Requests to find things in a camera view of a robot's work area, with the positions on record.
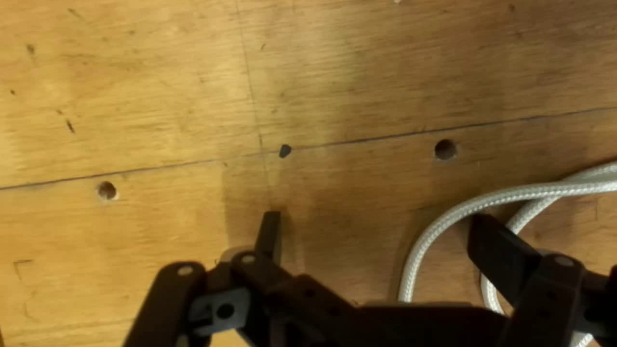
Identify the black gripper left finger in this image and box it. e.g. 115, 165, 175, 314
223, 210, 360, 347

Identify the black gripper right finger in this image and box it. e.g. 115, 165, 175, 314
466, 213, 585, 347

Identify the white braided rope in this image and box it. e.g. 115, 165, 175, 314
394, 159, 617, 347

